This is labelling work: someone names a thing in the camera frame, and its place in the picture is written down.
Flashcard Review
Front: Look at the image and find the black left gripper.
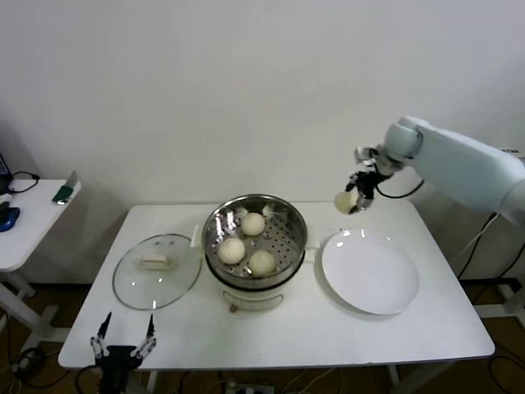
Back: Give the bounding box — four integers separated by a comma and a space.
89, 311, 159, 394

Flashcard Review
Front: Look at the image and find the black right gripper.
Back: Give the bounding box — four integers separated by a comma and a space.
345, 170, 381, 217

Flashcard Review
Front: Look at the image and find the white steamed baozi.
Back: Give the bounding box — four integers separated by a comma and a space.
240, 212, 267, 237
218, 237, 246, 265
249, 250, 278, 277
334, 191, 360, 217

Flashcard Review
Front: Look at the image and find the round glass pot lid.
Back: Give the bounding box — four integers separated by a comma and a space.
112, 233, 203, 311

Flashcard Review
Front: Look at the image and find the stainless steel steamer basket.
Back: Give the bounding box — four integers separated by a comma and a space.
203, 194, 308, 288

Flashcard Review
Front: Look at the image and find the white round plate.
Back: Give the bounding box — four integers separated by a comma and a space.
321, 227, 422, 316

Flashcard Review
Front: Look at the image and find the grey floor plug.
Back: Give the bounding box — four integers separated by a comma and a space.
11, 347, 47, 381

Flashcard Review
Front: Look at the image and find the cream electric cooking pot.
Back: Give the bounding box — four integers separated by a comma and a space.
190, 223, 321, 315

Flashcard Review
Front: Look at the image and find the white power strip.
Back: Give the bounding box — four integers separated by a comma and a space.
225, 381, 276, 394

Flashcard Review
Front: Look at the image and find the white side table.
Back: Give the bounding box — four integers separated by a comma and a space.
0, 178, 83, 344

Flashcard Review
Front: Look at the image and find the black table foot bar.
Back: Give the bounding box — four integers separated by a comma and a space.
458, 277, 522, 291

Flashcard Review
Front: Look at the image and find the blue small device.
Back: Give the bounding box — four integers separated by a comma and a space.
0, 207, 21, 234

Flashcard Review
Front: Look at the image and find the white work table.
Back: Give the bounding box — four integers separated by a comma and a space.
57, 199, 496, 394

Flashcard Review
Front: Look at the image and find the white shelf table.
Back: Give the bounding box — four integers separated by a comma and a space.
477, 213, 525, 320

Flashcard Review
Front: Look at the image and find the laptop with blue screen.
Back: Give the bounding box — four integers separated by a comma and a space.
0, 151, 11, 194

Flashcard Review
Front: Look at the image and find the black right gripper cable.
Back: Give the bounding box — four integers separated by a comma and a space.
373, 178, 426, 200

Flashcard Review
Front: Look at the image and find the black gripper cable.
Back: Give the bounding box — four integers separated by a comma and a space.
75, 364, 103, 394
373, 178, 426, 200

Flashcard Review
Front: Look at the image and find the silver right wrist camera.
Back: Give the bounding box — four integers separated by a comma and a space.
354, 145, 385, 169

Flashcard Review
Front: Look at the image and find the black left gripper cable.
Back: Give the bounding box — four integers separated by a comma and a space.
75, 364, 103, 394

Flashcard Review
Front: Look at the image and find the white power cable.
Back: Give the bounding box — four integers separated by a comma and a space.
450, 223, 489, 263

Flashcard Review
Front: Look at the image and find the black power cable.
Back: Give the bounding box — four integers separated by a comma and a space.
457, 213, 504, 280

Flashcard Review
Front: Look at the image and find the black cable with plug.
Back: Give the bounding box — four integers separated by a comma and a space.
7, 171, 41, 196

